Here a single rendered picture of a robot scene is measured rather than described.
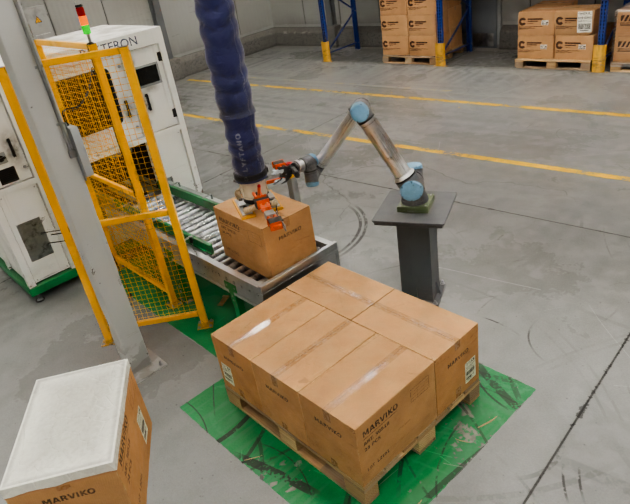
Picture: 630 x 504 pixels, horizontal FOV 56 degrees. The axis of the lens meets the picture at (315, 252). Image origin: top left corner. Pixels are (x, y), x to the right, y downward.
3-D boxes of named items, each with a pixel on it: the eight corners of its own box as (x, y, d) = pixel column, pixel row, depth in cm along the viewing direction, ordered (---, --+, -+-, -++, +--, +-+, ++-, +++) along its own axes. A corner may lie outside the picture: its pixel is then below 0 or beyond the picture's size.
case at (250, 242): (225, 255, 433) (212, 206, 414) (268, 233, 454) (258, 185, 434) (273, 281, 391) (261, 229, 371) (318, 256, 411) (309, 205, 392)
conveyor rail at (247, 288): (110, 226, 546) (103, 208, 536) (115, 224, 548) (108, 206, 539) (263, 311, 388) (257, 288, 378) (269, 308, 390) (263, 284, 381)
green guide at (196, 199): (158, 189, 569) (156, 180, 565) (167, 185, 575) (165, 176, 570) (259, 230, 460) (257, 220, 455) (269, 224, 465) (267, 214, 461)
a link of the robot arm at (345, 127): (360, 89, 380) (305, 167, 414) (359, 94, 370) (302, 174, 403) (375, 99, 382) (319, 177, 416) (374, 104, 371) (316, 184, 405)
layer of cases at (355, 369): (224, 384, 371) (210, 334, 351) (335, 308, 425) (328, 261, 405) (363, 488, 289) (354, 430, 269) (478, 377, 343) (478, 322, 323)
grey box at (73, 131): (74, 171, 360) (56, 124, 346) (82, 168, 363) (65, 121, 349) (87, 177, 347) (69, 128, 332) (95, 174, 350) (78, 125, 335)
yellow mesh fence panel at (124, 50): (101, 346, 451) (-14, 70, 348) (104, 339, 459) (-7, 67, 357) (212, 327, 451) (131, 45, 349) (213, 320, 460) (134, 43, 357)
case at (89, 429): (145, 532, 230) (113, 461, 210) (40, 559, 226) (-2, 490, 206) (152, 422, 282) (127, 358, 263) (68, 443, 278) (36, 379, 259)
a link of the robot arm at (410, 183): (428, 185, 394) (366, 92, 369) (428, 196, 379) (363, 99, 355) (408, 196, 400) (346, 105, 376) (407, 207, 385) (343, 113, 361)
